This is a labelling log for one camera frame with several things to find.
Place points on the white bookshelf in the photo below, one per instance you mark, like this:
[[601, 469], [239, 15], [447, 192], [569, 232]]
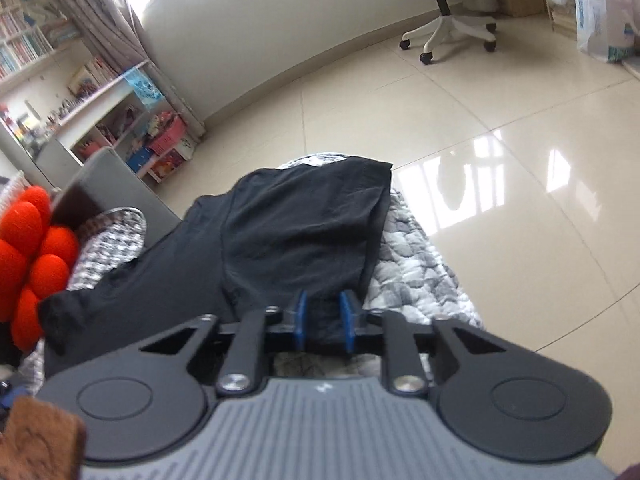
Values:
[[100, 97]]

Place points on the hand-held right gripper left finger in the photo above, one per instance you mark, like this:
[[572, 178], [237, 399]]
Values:
[[301, 317]]

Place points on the pink storage basket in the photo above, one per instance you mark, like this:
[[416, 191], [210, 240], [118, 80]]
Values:
[[167, 140]]

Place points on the black pants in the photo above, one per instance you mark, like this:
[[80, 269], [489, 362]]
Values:
[[280, 230]]

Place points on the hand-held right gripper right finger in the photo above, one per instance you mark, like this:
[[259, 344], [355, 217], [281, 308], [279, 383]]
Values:
[[346, 317]]

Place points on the white office chair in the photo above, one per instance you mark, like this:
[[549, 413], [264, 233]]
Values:
[[450, 27]]

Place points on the blue paper decoration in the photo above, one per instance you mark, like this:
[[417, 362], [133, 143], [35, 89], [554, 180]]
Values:
[[145, 85]]

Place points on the brown cushion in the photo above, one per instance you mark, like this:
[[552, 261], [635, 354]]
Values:
[[35, 435]]

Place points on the white shopping bag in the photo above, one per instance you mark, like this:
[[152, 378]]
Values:
[[590, 20]]

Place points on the grey quilted blanket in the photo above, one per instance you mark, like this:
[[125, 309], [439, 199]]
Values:
[[415, 270]]

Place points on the orange plush pillow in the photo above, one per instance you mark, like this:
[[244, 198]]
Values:
[[25, 260]]

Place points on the beige curtain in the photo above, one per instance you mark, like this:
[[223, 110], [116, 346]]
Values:
[[115, 25]]

